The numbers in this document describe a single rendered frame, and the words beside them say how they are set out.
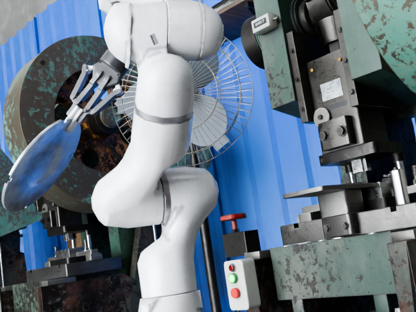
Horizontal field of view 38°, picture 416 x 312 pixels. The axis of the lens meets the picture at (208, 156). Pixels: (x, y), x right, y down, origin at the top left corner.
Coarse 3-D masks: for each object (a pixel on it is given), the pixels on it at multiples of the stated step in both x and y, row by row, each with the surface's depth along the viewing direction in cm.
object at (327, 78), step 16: (320, 64) 177; (336, 64) 172; (320, 80) 177; (336, 80) 172; (320, 96) 177; (336, 96) 172; (320, 112) 175; (336, 112) 172; (352, 112) 168; (368, 112) 170; (320, 128) 173; (336, 128) 169; (352, 128) 168; (368, 128) 168; (384, 128) 174; (336, 144) 169; (352, 144) 168
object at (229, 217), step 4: (224, 216) 181; (228, 216) 179; (232, 216) 179; (236, 216) 179; (240, 216) 181; (244, 216) 182; (224, 220) 181; (228, 220) 184; (232, 220) 182; (232, 224) 182; (236, 224) 182; (232, 228) 182; (236, 228) 181
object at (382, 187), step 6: (378, 186) 166; (384, 186) 167; (390, 186) 169; (366, 192) 169; (372, 192) 168; (378, 192) 166; (384, 192) 167; (390, 192) 169; (366, 198) 169; (372, 198) 168
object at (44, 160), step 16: (48, 128) 146; (64, 128) 153; (32, 144) 143; (48, 144) 150; (64, 144) 159; (32, 160) 148; (48, 160) 158; (64, 160) 166; (32, 176) 155; (48, 176) 163; (16, 192) 150; (32, 192) 159; (16, 208) 156
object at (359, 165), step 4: (356, 160) 174; (360, 160) 173; (364, 160) 173; (368, 160) 174; (352, 164) 176; (356, 164) 174; (360, 164) 173; (364, 164) 173; (368, 164) 174; (352, 168) 176; (356, 168) 174; (360, 168) 173; (364, 168) 173; (368, 168) 173; (356, 172) 174
